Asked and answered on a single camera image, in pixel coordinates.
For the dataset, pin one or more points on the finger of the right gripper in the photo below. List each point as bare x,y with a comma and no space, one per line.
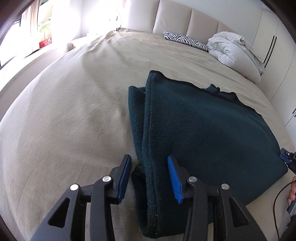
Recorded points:
285,159

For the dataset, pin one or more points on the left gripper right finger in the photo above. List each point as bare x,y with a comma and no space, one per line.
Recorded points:
231,218

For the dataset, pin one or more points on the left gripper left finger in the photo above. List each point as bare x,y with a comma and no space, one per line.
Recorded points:
66,220

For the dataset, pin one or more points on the dark green knit sweater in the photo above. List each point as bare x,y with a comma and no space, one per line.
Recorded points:
211,133

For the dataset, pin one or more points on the right hand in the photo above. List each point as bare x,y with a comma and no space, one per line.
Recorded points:
292,191

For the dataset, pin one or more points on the white wardrobe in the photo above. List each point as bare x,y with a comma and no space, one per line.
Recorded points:
276,47

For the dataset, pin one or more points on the white folded duvet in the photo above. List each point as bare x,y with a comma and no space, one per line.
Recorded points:
235,52

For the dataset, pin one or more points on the zebra print pillow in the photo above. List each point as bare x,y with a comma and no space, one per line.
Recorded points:
184,40

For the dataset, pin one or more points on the red box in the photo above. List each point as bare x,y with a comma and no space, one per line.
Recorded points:
45,43

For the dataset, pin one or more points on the beige padded headboard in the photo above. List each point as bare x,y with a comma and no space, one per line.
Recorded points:
158,16

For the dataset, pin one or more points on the brown curtain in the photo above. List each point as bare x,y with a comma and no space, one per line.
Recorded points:
29,19

